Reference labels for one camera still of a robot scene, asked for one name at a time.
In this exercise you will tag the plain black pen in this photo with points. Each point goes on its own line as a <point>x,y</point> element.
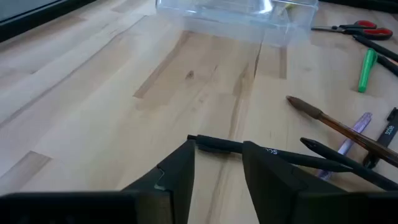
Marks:
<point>335,155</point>

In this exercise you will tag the black pen white print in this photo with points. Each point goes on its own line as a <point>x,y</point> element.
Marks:
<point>217,144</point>

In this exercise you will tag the purple translucent pen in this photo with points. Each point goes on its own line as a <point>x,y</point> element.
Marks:
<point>360,124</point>

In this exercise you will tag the brown translucent pen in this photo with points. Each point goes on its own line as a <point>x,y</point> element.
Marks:
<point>306,107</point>

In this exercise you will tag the black pen orange accent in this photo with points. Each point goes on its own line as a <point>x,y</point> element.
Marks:
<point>373,46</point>

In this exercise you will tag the clear plastic supply box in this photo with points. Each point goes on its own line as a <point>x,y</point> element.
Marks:
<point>236,25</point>

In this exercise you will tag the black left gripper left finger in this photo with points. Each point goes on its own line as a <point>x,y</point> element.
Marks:
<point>178,174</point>

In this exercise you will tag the black pen with clip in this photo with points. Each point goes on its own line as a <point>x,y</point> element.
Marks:
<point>388,132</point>

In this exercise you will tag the green pen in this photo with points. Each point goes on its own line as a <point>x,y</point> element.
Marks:
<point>367,70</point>

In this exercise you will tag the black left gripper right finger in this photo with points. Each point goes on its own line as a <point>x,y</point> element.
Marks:
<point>270,180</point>

